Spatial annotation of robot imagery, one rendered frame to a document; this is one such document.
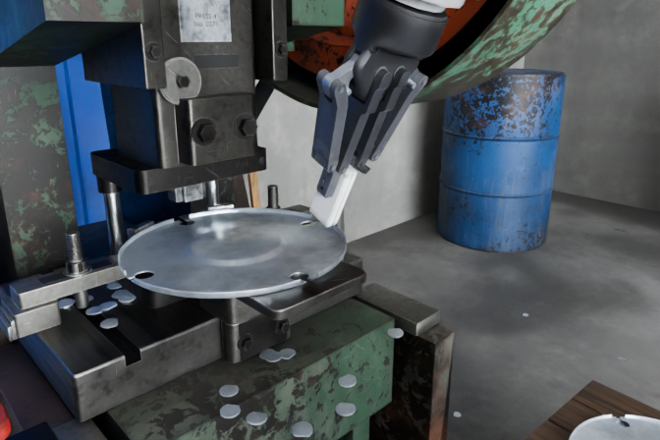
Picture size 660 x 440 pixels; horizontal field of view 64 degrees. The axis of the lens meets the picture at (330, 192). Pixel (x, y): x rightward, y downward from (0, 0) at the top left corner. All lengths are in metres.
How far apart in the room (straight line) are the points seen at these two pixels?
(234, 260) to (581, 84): 3.46
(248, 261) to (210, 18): 0.30
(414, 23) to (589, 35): 3.51
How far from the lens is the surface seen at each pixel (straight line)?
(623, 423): 1.21
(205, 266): 0.66
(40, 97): 0.89
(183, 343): 0.69
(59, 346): 0.71
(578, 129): 3.96
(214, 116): 0.67
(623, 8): 3.87
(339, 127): 0.46
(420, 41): 0.44
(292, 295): 0.58
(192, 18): 0.69
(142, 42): 0.62
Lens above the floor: 1.05
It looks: 16 degrees down
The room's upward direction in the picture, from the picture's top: straight up
